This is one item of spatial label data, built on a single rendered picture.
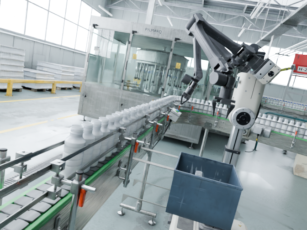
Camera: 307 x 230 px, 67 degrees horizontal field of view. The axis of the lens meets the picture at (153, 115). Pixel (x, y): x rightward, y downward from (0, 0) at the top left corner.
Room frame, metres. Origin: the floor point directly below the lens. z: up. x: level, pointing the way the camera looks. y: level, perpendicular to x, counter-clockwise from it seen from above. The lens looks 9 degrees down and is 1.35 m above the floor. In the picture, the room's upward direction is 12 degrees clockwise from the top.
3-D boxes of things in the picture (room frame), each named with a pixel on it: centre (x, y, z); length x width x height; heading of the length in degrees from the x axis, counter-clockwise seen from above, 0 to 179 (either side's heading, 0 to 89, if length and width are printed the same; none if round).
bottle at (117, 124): (0.97, 0.15, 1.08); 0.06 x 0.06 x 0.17
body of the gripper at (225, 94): (1.16, -0.32, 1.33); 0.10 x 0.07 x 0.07; 80
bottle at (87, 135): (0.73, 0.20, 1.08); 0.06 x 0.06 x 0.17
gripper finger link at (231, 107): (1.15, -0.34, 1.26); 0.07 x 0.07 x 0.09; 80
